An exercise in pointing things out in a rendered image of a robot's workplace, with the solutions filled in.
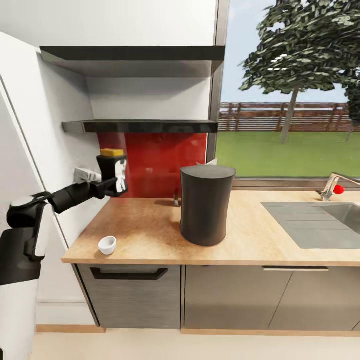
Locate bottle of coffee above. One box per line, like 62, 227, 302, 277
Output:
96, 148, 129, 198

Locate coffee cup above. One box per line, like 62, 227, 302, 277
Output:
98, 236, 117, 255

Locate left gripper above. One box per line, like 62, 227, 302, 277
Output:
63, 177, 118, 206

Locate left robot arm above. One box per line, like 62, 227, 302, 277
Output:
0, 167, 118, 360

